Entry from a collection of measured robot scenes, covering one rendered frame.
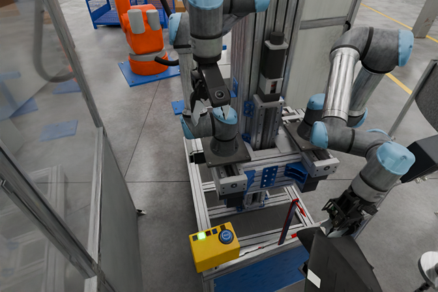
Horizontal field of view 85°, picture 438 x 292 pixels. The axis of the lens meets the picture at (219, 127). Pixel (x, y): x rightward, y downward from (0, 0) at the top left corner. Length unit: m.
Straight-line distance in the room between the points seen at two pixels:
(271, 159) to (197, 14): 0.96
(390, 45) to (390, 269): 1.76
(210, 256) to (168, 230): 1.31
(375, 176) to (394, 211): 2.00
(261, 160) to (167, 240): 1.15
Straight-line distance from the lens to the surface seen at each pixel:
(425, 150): 1.25
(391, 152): 0.70
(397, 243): 2.53
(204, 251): 0.91
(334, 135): 0.76
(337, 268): 0.63
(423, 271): 0.59
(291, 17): 1.19
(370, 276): 0.90
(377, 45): 0.99
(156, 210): 2.31
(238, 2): 0.67
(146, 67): 4.22
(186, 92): 1.06
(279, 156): 1.39
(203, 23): 0.56
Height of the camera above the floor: 1.91
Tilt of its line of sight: 39 degrees down
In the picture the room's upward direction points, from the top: straight up
